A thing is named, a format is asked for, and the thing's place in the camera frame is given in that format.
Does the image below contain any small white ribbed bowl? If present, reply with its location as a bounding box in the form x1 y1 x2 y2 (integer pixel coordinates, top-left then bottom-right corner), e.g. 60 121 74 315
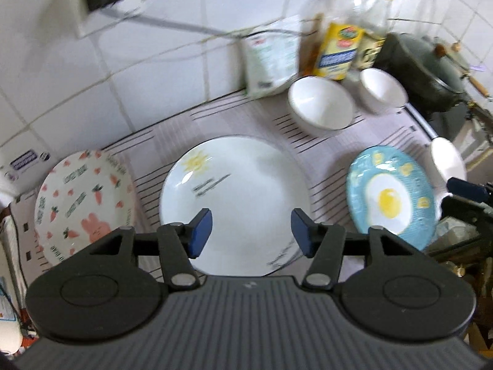
427 137 467 187

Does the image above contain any blue fried egg plate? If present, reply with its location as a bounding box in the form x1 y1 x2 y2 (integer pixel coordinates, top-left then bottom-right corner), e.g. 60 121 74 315
346 145 436 251

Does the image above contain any white sun print plate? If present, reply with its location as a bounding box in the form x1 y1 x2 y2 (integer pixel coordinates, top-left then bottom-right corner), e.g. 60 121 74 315
160 136 312 277

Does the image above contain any pink rabbit carrot plate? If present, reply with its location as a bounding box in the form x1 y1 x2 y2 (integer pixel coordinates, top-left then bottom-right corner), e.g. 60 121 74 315
34 150 136 265

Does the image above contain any medium white ribbed bowl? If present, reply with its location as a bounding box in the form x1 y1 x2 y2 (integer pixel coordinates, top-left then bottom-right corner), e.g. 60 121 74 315
358 68 409 115

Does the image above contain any large white ribbed bowl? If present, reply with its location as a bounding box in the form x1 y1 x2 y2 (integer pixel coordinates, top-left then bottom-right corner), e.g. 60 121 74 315
287 76 355 137

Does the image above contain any striped white table cloth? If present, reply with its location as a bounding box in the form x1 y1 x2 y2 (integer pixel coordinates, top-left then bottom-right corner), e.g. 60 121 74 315
1 85 430 285

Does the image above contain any black pot with glass lid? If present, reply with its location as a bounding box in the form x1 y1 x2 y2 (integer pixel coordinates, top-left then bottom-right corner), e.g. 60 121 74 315
373 33 470 119

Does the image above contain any yellow label cooking wine bottle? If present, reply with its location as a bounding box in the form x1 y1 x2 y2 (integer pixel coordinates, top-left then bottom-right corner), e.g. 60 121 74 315
312 0 368 81

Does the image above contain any yellow cap vinegar bottle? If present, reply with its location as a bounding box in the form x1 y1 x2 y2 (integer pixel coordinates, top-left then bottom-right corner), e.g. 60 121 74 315
353 0 393 70

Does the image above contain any white salt bag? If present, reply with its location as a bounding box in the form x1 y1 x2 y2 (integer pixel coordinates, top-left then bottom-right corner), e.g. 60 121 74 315
242 22 301 99

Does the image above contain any blue wall sticker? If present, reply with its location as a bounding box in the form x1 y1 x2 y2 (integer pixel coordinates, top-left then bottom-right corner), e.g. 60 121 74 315
3 150 51 182

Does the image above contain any black power cable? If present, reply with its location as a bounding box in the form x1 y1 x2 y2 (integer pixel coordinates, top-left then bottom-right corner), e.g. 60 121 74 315
98 5 255 39

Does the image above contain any white wall socket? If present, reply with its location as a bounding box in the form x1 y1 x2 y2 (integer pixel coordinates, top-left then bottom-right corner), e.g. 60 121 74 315
57 0 145 40

